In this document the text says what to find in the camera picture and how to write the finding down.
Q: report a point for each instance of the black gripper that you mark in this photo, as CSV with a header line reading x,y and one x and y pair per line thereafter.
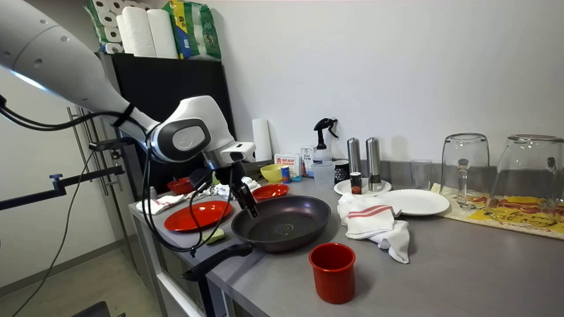
x,y
235,176

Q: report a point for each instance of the black frying pan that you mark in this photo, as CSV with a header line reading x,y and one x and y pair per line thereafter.
x,y
282,225

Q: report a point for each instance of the yellow green sponge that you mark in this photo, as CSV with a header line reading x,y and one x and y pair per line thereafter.
x,y
215,236

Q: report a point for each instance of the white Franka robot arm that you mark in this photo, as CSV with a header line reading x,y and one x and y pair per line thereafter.
x,y
76,76

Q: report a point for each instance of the folded white towel blue stripes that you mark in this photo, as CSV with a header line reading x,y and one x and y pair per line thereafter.
x,y
251,183

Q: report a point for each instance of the red bowl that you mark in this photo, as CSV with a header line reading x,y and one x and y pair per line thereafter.
x,y
272,192

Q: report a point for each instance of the yellow green bowl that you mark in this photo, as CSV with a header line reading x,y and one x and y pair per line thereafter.
x,y
270,172

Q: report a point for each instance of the small blue can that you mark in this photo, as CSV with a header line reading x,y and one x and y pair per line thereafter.
x,y
286,174

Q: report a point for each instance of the large red plate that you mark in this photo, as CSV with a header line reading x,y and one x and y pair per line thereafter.
x,y
198,215

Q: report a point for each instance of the white paper towel roll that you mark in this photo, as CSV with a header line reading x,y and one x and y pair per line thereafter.
x,y
263,137

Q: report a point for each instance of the small white printed box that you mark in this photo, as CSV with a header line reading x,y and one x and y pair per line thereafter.
x,y
307,158

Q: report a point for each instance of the red kitchen utensil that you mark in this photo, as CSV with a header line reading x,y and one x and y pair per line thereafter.
x,y
178,185

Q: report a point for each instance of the white spray bottle black nozzle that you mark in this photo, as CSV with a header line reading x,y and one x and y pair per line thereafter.
x,y
321,158

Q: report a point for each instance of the crumpled white cloth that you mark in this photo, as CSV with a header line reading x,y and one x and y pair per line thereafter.
x,y
164,202

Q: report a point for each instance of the small white plate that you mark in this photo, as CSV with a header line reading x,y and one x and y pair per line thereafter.
x,y
344,187

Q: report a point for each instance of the grey drawer cabinet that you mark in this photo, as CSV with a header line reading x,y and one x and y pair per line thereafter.
x,y
177,275

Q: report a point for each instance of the small dark spice jar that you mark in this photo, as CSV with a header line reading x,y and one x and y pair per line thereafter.
x,y
356,183

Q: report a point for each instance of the red cup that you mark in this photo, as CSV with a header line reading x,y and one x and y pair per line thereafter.
x,y
333,275

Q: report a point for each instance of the silver shaker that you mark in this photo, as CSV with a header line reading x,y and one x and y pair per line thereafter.
x,y
353,151
374,158

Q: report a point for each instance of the grey metal rack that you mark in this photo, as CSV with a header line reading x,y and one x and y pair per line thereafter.
x,y
133,187

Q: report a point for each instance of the white towel red stripe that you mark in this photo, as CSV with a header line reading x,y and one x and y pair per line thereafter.
x,y
370,220

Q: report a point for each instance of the black cabinet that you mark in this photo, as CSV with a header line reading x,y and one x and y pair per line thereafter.
x,y
170,79

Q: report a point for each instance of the large white plate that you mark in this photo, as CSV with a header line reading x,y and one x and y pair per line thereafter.
x,y
416,202

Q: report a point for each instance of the green yellow package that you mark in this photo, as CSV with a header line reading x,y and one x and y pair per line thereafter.
x,y
196,26

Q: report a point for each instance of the dark equipment case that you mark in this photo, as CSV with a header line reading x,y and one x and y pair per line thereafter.
x,y
97,310

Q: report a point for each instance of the upturned glass pitcher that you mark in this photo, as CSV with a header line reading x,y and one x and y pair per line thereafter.
x,y
466,167
531,169

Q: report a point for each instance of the patterned paper roll pack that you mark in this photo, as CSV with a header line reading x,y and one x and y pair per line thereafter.
x,y
106,23

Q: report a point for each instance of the yellow patterned mat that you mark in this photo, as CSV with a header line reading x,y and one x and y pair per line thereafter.
x,y
511,216

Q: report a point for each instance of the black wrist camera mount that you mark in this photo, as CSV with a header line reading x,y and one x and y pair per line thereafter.
x,y
199,178

